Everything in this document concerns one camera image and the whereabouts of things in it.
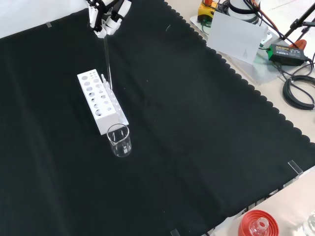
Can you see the white test tube rack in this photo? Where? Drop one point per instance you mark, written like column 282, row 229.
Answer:
column 103, row 120

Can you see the pale board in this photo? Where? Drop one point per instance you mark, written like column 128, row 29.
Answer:
column 233, row 37

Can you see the metal base plate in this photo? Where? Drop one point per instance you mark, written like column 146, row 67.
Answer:
column 263, row 71

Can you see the yellow stop button box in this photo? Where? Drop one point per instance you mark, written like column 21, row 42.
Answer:
column 205, row 13

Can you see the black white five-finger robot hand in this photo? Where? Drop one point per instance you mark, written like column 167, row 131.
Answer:
column 108, row 23

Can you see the clear glass vessel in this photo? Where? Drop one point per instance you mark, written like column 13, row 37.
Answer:
column 310, row 225

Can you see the black tripod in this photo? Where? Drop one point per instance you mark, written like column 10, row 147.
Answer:
column 299, row 20

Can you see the black bench cloth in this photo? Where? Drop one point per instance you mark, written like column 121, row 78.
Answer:
column 172, row 123

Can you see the clear glass rod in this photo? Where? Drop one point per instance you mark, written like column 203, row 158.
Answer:
column 107, row 61

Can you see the clear glass beaker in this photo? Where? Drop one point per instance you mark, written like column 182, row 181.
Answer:
column 120, row 147

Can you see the orange clamp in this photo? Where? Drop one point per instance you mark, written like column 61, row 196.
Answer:
column 299, row 44

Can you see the clear glass flask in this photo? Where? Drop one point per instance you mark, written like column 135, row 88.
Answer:
column 259, row 227

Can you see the black power adapter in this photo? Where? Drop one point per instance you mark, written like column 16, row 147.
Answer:
column 286, row 55

